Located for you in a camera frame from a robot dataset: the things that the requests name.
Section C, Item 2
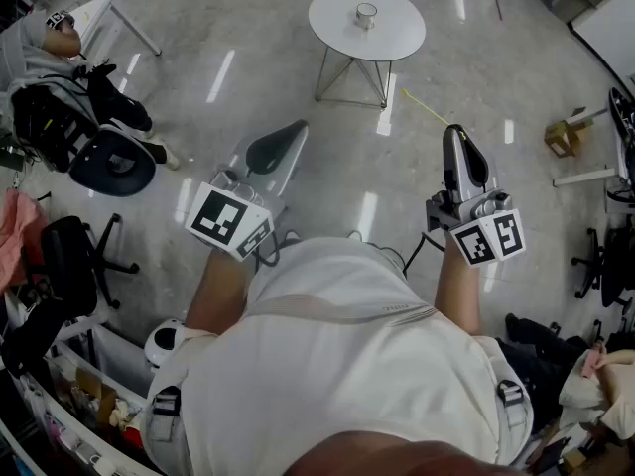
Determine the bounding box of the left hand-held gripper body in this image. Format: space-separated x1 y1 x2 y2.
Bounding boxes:
184 164 289 263

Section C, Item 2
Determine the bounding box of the cardboard box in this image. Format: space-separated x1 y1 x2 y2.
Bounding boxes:
543 106 609 160
73 366 119 426

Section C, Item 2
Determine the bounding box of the white cup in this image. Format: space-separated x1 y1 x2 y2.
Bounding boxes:
354 2 378 31

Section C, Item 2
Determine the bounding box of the dark shell chair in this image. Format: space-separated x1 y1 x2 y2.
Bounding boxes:
67 123 158 198

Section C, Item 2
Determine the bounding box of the person's right forearm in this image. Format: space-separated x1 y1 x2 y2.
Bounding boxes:
435 245 483 339

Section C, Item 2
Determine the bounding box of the white round device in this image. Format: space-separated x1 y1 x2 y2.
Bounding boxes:
143 317 187 369

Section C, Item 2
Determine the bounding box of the white storage shelf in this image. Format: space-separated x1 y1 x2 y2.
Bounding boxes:
0 313 168 476

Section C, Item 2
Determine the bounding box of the black office chair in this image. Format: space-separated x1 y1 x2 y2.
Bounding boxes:
19 212 141 316
571 225 635 309

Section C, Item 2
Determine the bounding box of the person's face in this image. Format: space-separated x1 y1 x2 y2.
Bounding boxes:
281 430 527 476

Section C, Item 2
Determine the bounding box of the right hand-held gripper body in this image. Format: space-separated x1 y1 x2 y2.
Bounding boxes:
425 185 527 268

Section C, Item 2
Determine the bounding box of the person's left forearm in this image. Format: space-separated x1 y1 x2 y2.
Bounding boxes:
184 246 257 337

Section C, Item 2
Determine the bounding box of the black backpack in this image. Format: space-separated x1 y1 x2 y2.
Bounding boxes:
10 84 101 174

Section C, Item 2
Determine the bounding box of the black cable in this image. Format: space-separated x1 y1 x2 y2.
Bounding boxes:
253 226 302 269
400 231 448 278

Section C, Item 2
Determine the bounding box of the person's white shirt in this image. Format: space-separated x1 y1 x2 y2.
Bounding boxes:
141 235 535 476

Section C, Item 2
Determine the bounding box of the white desk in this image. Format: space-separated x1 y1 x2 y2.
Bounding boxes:
72 0 163 58

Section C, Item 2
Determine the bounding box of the pink cloth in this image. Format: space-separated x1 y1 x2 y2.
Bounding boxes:
0 187 52 295

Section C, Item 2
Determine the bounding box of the round white table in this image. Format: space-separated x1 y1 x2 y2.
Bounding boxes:
308 0 428 110

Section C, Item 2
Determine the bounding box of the grey harness strap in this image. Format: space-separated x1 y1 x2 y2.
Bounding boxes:
147 385 184 443
496 378 528 431

